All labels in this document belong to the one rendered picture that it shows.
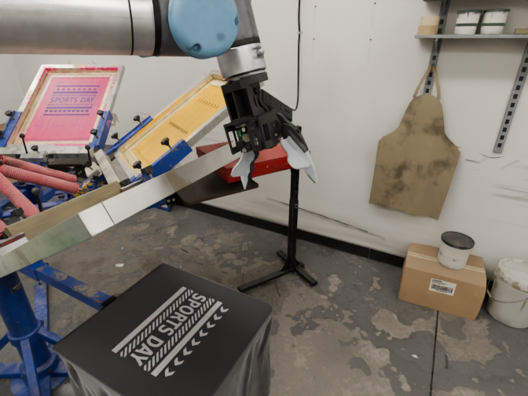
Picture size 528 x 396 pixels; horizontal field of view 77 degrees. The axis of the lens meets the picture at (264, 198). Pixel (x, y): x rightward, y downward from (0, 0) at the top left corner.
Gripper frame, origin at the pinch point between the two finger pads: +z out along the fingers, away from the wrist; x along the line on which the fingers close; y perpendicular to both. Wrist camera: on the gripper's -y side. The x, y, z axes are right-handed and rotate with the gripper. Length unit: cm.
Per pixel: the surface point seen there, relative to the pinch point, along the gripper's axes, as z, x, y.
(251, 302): 46, -34, -20
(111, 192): 1, -73, -13
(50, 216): 0, -73, 7
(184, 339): 43, -43, 2
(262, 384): 80, -38, -17
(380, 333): 147, -27, -121
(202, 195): 27, -97, -78
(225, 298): 44, -42, -17
